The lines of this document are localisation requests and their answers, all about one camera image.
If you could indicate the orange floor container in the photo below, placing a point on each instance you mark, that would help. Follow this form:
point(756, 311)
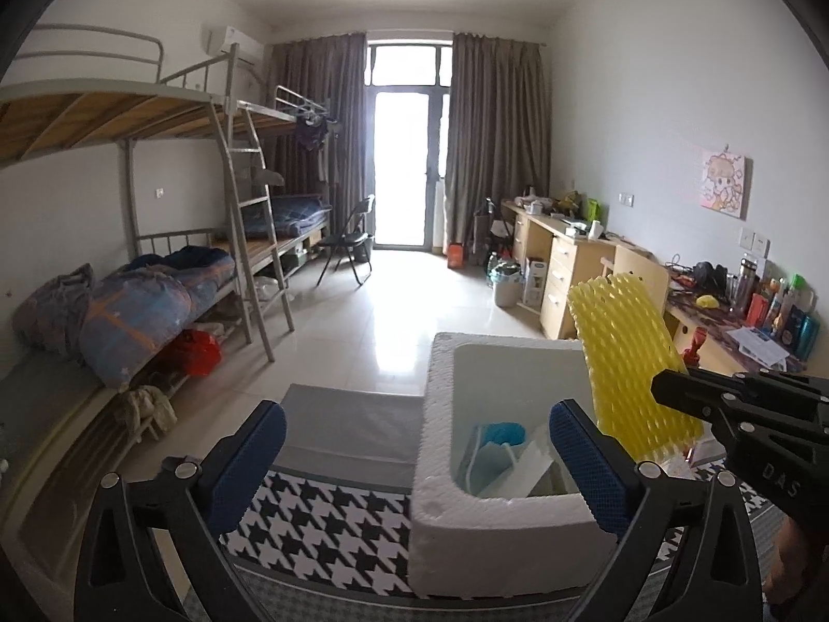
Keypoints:
point(454, 255)

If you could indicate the beige cloth bundle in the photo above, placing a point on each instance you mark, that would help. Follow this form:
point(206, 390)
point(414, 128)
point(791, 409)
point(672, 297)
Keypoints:
point(146, 411)

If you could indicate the white air conditioner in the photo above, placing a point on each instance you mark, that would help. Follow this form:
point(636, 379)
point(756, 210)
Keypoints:
point(233, 45)

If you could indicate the dark hanging clothes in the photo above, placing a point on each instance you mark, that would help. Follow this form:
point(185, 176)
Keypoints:
point(315, 134)

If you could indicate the folded blue bedding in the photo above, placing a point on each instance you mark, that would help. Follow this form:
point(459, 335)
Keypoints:
point(298, 214)

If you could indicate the yellow foam net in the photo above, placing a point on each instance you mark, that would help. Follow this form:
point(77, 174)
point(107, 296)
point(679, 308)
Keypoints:
point(622, 350)

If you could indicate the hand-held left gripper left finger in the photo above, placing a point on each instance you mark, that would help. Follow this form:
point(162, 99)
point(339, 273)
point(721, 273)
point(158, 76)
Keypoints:
point(249, 466)

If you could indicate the white plastic bag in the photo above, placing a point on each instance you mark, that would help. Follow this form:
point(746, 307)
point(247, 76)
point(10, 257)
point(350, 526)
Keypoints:
point(528, 466)

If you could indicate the white wall switch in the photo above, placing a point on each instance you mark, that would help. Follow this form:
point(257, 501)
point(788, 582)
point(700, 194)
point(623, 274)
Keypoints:
point(626, 199)

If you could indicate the person's right hand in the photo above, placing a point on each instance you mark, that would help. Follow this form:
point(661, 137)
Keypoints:
point(787, 557)

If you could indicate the glass balcony door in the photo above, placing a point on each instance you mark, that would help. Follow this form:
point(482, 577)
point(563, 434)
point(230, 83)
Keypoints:
point(401, 168)

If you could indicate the white pump bottle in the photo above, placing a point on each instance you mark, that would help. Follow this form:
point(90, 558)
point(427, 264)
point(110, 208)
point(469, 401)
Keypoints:
point(696, 346)

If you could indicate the blue face mask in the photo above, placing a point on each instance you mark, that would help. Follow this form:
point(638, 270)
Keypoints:
point(502, 434)

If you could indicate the wooden chair with smiley face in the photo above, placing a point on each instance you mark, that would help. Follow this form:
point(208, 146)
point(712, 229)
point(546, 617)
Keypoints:
point(647, 278)

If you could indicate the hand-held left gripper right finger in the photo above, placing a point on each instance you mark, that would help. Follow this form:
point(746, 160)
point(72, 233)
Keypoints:
point(586, 460)

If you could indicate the green bag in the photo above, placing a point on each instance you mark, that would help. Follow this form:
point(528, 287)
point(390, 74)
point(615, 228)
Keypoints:
point(593, 208)

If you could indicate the blue and orange quilt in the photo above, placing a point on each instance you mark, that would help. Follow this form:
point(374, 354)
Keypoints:
point(142, 311)

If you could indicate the printed paper sheets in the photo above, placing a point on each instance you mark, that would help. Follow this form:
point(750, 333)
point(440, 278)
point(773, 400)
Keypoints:
point(758, 343)

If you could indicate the grey patterned pillow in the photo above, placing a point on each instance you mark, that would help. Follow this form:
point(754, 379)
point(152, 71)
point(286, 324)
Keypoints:
point(55, 311)

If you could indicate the black trolley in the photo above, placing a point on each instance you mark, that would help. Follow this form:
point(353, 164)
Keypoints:
point(487, 227)

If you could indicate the white carton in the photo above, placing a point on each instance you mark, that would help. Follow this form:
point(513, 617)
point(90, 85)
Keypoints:
point(535, 282)

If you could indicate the red plastic bag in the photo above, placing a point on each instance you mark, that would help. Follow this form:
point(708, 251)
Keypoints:
point(194, 353)

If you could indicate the row of toiletry bottles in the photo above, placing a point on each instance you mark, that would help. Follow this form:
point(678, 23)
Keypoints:
point(777, 317)

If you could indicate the white bucket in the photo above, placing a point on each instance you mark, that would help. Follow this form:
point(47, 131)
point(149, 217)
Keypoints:
point(508, 288)

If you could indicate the grey metal bunk bed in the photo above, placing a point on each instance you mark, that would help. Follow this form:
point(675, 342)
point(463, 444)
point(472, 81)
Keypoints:
point(285, 118)
point(97, 110)

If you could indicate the small yellow item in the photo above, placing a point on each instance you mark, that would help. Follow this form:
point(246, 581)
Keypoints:
point(707, 302)

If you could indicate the white wall socket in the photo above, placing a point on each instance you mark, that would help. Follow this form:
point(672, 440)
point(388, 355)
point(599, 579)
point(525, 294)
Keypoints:
point(754, 243)

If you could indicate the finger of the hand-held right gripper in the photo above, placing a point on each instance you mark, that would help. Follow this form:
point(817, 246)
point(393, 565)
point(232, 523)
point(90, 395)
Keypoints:
point(783, 383)
point(680, 389)

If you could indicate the black folding chair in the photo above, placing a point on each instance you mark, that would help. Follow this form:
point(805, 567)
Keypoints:
point(356, 214)

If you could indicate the white foam box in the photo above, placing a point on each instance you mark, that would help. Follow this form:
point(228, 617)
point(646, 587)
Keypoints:
point(453, 531)

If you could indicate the cartoon wall poster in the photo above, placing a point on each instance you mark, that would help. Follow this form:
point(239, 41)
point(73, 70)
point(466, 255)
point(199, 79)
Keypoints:
point(725, 184)

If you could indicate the black headphones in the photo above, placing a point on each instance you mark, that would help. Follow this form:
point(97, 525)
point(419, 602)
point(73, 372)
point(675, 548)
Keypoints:
point(712, 275)

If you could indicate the brown curtain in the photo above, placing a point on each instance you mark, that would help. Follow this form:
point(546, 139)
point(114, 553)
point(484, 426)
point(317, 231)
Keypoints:
point(499, 142)
point(337, 65)

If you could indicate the houndstooth tablecloth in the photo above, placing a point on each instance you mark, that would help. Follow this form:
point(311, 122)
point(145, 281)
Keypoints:
point(311, 512)

